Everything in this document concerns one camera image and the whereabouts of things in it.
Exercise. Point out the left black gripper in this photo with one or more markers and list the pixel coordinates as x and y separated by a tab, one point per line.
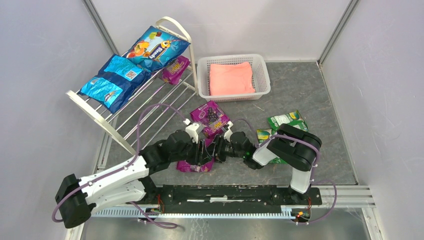
200	151

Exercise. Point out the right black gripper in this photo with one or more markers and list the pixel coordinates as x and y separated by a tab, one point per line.
219	151

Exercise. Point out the purple candy bag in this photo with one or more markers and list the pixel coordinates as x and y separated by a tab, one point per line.
212	117
188	166
172	73

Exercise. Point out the green candy bag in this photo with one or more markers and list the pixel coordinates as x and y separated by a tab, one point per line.
293	119
264	134

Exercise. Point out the blue candy bag back side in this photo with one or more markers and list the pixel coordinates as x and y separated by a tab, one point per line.
115	83

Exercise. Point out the blue candy bag with fruits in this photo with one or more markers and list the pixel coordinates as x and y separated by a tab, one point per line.
156	49

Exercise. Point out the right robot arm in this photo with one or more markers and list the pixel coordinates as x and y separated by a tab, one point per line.
298	148

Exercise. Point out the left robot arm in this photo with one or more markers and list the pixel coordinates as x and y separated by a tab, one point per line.
77	199

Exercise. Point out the cream metal shelf rack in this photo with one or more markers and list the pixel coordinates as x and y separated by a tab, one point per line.
121	128

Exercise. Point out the pink folded cloth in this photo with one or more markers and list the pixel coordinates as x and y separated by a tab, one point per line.
233	79

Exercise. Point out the white plastic basket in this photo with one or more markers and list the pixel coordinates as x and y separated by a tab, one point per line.
260	77

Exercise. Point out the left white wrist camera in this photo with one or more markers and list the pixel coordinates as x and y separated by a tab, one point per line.
193	129

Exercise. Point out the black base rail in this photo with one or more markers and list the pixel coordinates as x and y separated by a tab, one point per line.
228	199

